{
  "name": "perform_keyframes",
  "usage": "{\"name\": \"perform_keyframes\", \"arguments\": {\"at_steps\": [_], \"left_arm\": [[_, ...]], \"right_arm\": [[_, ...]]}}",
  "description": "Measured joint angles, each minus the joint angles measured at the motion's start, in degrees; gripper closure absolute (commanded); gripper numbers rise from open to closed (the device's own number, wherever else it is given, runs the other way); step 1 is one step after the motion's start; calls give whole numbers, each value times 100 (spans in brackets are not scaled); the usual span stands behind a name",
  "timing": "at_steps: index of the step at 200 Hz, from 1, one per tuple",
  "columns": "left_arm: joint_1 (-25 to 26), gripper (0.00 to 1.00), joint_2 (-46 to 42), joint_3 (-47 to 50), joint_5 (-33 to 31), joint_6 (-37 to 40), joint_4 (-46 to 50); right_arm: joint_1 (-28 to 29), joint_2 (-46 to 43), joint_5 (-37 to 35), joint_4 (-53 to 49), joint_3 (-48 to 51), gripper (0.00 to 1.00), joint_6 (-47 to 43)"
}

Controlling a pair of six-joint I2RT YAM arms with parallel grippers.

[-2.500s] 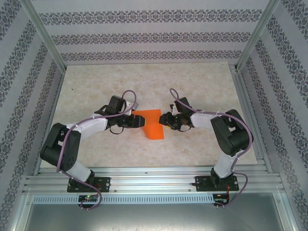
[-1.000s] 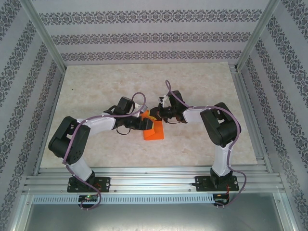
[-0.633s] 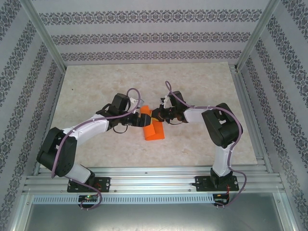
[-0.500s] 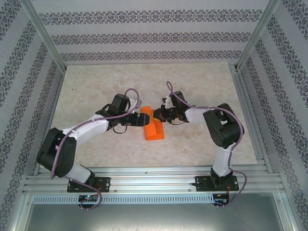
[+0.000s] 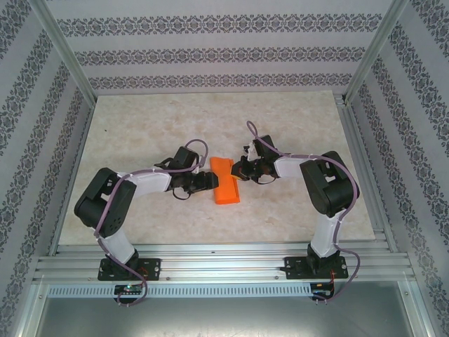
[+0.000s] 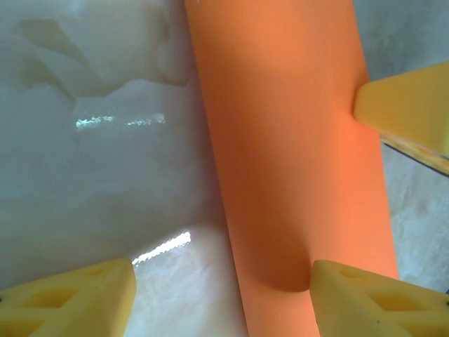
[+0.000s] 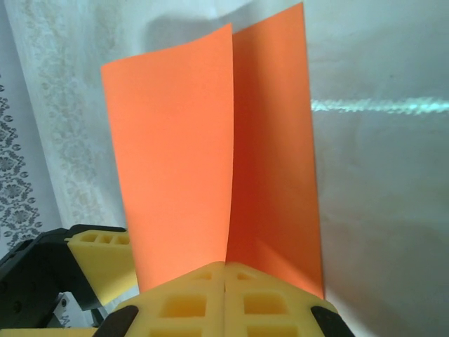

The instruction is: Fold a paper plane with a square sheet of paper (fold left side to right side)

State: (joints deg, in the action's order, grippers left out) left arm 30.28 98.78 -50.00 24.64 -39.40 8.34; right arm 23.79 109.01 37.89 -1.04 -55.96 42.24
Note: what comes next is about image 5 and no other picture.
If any black base plate right arm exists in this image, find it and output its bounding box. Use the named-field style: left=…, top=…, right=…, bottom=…
left=284, top=256, right=349, bottom=281

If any black base plate left arm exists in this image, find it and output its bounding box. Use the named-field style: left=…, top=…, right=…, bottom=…
left=98, top=258, right=162, bottom=282

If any grey metal sheet panel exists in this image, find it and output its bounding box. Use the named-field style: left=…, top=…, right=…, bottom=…
left=31, top=280, right=433, bottom=337

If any small circuit board green light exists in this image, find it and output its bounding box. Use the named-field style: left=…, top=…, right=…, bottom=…
left=114, top=284, right=143, bottom=295

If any thin black cable loop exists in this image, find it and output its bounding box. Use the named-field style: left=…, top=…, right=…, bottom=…
left=170, top=187, right=192, bottom=202
left=250, top=173, right=276, bottom=186

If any wide aluminium base rail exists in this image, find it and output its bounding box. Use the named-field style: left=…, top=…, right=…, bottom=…
left=33, top=241, right=417, bottom=282

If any slotted grey cable duct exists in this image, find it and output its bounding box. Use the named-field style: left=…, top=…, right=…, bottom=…
left=47, top=283, right=314, bottom=299

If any aluminium side rail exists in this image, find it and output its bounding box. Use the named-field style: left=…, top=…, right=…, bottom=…
left=335, top=93, right=399, bottom=253
left=47, top=100, right=98, bottom=257

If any aluminium frame post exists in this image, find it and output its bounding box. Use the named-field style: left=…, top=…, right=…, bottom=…
left=342, top=0, right=410, bottom=106
left=29, top=0, right=98, bottom=105

